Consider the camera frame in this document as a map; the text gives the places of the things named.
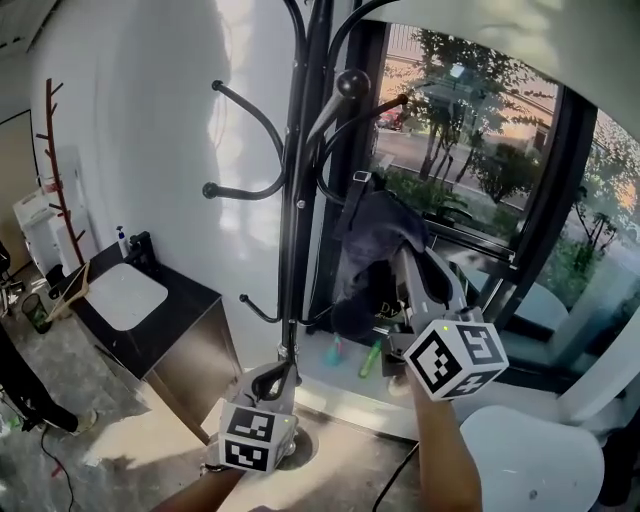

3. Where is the white cabinet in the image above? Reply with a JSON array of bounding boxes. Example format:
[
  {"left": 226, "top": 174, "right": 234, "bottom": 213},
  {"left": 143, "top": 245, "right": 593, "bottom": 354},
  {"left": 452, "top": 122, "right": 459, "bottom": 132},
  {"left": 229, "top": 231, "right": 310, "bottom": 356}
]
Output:
[{"left": 11, "top": 185, "right": 67, "bottom": 282}]

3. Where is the person's right forearm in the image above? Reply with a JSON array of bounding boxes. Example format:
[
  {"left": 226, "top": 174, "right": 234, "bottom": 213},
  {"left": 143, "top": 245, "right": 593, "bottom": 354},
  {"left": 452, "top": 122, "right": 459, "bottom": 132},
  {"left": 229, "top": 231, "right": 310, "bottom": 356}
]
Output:
[{"left": 410, "top": 392, "right": 485, "bottom": 512}]

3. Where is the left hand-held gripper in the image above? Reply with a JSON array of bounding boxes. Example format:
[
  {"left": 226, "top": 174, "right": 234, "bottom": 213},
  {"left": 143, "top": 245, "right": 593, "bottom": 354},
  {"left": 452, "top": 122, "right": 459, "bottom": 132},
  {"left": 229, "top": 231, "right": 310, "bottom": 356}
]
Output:
[{"left": 217, "top": 362, "right": 299, "bottom": 474}]

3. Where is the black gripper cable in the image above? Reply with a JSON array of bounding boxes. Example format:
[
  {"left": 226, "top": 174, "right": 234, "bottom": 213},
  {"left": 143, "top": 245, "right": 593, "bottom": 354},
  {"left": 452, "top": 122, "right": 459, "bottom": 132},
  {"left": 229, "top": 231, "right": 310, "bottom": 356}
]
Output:
[{"left": 371, "top": 442, "right": 420, "bottom": 512}]

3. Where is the wooden clothes hanger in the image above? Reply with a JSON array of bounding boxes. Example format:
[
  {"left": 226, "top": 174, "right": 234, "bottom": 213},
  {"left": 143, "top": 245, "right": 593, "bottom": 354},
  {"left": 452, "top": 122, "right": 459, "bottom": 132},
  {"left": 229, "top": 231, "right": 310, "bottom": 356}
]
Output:
[{"left": 45, "top": 261, "right": 93, "bottom": 322}]

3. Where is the teal spray bottle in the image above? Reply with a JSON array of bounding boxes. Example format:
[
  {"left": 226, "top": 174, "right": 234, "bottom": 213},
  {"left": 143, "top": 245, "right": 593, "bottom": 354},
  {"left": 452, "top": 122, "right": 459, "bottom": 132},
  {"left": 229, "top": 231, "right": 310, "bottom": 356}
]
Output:
[{"left": 323, "top": 333, "right": 347, "bottom": 369}]

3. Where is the black vanity cabinet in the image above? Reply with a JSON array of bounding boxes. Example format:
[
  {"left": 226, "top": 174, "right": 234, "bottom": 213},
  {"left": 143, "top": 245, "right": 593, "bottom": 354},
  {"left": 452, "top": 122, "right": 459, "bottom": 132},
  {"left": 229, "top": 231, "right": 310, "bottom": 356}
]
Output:
[{"left": 62, "top": 244, "right": 245, "bottom": 447}]

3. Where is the black mesh waste bin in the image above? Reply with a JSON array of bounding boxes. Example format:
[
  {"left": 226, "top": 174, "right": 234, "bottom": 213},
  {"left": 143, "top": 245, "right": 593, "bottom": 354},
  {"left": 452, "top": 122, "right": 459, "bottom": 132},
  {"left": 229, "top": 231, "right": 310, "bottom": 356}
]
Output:
[{"left": 21, "top": 292, "right": 54, "bottom": 336}]

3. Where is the red wooden coat rack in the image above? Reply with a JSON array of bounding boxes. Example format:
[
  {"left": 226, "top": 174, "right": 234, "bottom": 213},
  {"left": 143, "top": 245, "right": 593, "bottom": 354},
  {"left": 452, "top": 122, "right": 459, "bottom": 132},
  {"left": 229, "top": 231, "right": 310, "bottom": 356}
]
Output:
[{"left": 35, "top": 78, "right": 87, "bottom": 267}]

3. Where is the white sink basin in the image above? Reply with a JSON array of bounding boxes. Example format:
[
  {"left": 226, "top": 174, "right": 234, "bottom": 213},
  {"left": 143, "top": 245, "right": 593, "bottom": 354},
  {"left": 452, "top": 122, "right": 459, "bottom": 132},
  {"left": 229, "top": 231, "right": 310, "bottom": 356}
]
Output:
[{"left": 83, "top": 262, "right": 169, "bottom": 332}]

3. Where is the black faucet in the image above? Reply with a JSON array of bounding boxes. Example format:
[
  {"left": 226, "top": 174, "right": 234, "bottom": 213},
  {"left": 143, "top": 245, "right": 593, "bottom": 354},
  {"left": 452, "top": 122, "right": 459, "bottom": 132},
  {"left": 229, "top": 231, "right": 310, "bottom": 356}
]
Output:
[{"left": 123, "top": 230, "right": 162, "bottom": 277}]

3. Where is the black metal coat rack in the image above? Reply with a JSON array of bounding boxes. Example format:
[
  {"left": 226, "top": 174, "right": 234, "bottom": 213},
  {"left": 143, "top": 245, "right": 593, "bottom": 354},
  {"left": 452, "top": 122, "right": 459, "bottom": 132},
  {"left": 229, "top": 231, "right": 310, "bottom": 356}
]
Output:
[{"left": 201, "top": 0, "right": 412, "bottom": 472}]

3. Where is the green plastic bottle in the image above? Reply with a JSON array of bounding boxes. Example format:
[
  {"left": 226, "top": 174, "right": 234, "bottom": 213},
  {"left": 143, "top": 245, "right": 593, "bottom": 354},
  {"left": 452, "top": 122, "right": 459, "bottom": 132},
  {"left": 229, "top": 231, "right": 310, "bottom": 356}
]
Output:
[{"left": 358, "top": 338, "right": 384, "bottom": 379}]

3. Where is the black floor cable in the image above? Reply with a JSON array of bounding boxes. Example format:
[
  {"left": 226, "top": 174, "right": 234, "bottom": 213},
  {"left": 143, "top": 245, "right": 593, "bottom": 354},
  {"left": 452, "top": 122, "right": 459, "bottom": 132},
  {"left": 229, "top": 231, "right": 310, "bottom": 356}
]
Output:
[{"left": 37, "top": 424, "right": 76, "bottom": 512}]

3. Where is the white bathtub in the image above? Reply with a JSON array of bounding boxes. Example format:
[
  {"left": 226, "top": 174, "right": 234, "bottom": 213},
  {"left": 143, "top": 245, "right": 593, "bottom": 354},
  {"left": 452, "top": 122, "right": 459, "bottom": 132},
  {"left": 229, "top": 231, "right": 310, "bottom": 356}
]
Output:
[{"left": 458, "top": 403, "right": 607, "bottom": 512}]

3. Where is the black window handle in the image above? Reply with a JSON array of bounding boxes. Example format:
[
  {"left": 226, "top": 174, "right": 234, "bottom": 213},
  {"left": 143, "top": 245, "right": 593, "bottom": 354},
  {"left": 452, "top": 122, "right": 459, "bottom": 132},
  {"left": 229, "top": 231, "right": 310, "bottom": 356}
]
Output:
[{"left": 423, "top": 205, "right": 474, "bottom": 222}]

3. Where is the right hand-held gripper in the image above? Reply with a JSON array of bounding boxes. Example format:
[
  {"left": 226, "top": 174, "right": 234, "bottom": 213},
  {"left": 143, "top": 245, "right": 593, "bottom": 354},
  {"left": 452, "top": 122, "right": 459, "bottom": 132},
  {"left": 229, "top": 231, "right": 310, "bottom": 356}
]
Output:
[{"left": 381, "top": 245, "right": 511, "bottom": 402}]

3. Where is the dark cap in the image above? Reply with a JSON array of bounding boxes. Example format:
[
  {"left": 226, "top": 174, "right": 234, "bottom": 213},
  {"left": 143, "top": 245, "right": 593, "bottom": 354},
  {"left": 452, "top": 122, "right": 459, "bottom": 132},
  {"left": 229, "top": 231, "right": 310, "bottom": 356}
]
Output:
[{"left": 331, "top": 170, "right": 432, "bottom": 338}]

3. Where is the person's left forearm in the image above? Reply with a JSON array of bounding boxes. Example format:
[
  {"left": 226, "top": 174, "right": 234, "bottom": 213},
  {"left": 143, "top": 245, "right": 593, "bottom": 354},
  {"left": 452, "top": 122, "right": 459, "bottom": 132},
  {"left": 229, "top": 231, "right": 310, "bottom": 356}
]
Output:
[{"left": 163, "top": 465, "right": 247, "bottom": 512}]

